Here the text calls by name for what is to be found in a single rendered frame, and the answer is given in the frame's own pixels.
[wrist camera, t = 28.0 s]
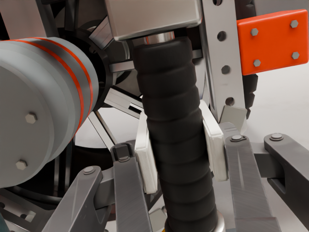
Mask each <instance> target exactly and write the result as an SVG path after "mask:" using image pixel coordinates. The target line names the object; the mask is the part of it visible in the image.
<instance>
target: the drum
mask: <svg viewBox="0 0 309 232"><path fill-rule="evenodd" d="M98 91H99V85H98V78H97V74H96V71H95V69H94V67H93V64H92V63H91V61H90V60H89V58H88V57H87V56H86V55H85V54H84V53H83V52H82V51H81V50H80V49H79V48H78V47H77V46H75V45H74V44H72V43H70V42H69V41H66V40H64V39H61V38H57V37H49V38H45V37H28V38H21V39H16V40H5V41H0V188H5V187H11V186H16V185H19V184H21V183H23V182H25V181H27V180H29V179H31V178H32V177H34V176H35V175H36V174H37V173H38V172H39V171H40V170H41V169H42V168H43V167H44V165H45V164H46V163H48V162H50V161H52V160H53V159H54V158H56V157H57V156H58V155H59V154H60V153H61V152H62V151H63V150H64V149H65V147H66V146H67V145H68V143H69V142H70V141H71V139H72V138H73V137H74V136H75V134H76V133H77V131H78V130H79V128H80V127H81V126H82V124H83V123H84V122H85V120H86V119H87V117H88V116H89V114H90V113H91V112H92V110H93V108H94V107H95V105H96V102H97V98H98Z"/></svg>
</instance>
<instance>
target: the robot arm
mask: <svg viewBox="0 0 309 232"><path fill-rule="evenodd" d="M199 108H200V109H201V111H202V117H203V130H204V133H205V139H206V150H207V154H208V159H209V163H210V165H211V168H212V171H213V174H214V176H215V179H216V181H218V182H222V181H228V179H229V178H230V186H231V193H232V201H233V209H234V216H235V228H236V232H282V231H281V228H280V225H279V222H278V220H277V217H274V216H273V214H272V211H271V207H270V204H269V201H268V198H267V195H266V191H265V188H264V185H263V182H262V178H267V181H268V183H269V184H270V185H271V186H272V188H273V189H274V190H275V191H276V193H277V194H278V195H279V196H280V197H281V199H282V200H283V201H284V202H285V204H286V205H287V206H288V207H289V208H290V210H291V211H292V212H293V213H294V214H295V215H296V217H297V218H298V219H299V220H300V221H301V223H302V224H303V225H304V226H305V227H306V229H307V230H308V231H309V150H307V149H306V148H305V147H303V146H302V145H300V144H299V143H298V142H297V141H295V140H294V139H292V138H291V137H290V136H288V135H286V134H282V133H272V134H269V135H266V136H265V137H264V142H250V140H249V138H248V137H247V136H244V135H241V134H240V132H239V131H238V130H237V128H236V127H235V126H234V124H232V123H230V122H225V123H220V124H217V122H216V120H215V119H214V117H213V115H212V113H211V112H210V110H209V108H208V107H207V105H206V103H205V101H203V100H200V106H199ZM146 120H147V116H146V115H145V113H144V111H142V112H141V113H140V119H139V125H138V130H137V138H136V139H134V140H129V141H126V142H122V143H118V144H115V145H114V146H112V147H111V148H110V153H111V156H112V159H113V165H114V166H113V167H111V168H109V169H106V170H104V171H101V168H100V167H99V166H89V167H86V168H84V169H83V170H81V171H80V172H79V173H78V174H77V176H76V178H75V180H74V181H73V183H72V184H71V186H70V187H69V189H68V190H67V192H66V194H65V195H64V197H63V198H62V200H61V202H60V203H59V205H58V206H57V208H56V209H55V211H54V213H53V214H52V216H51V217H50V219H49V220H48V222H47V224H46V225H45V227H44V228H43V230H42V232H104V229H105V227H106V224H107V221H108V218H109V215H110V212H111V209H112V205H111V204H113V203H115V212H116V232H153V229H152V226H151V221H150V217H149V212H148V208H147V204H146V199H145V195H144V192H145V193H147V194H150V193H156V191H157V166H156V160H155V156H154V152H153V147H152V143H151V136H150V134H149V130H148V126H147V122H146ZM143 188H144V190H143Z"/></svg>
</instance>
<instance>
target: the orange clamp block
mask: <svg viewBox="0 0 309 232"><path fill-rule="evenodd" d="M236 22H237V31H238V41H239V50H240V63H241V72H242V75H250V74H255V73H260V72H265V71H270V70H276V69H282V68H286V67H292V66H296V65H301V64H306V63H308V61H309V31H308V11H307V10H305V9H301V10H290V11H280V12H274V13H270V14H265V15H261V16H256V17H250V18H245V19H241V20H237V21H236Z"/></svg>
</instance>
